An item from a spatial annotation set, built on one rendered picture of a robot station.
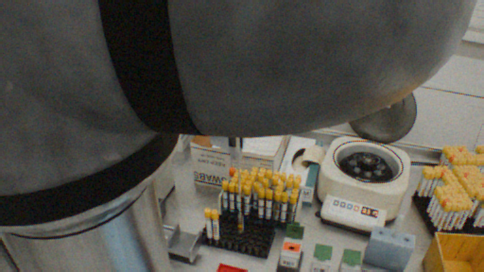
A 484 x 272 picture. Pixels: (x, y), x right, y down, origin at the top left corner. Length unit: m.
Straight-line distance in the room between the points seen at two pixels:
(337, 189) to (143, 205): 0.80
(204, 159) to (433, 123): 0.75
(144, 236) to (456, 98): 1.13
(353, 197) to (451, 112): 0.48
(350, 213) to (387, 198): 0.10
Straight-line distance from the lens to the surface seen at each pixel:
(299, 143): 1.12
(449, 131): 1.27
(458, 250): 0.94
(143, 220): 0.17
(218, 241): 0.87
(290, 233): 0.79
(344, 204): 0.94
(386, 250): 0.83
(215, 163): 0.98
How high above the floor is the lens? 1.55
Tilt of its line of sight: 32 degrees down
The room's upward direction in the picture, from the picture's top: straight up
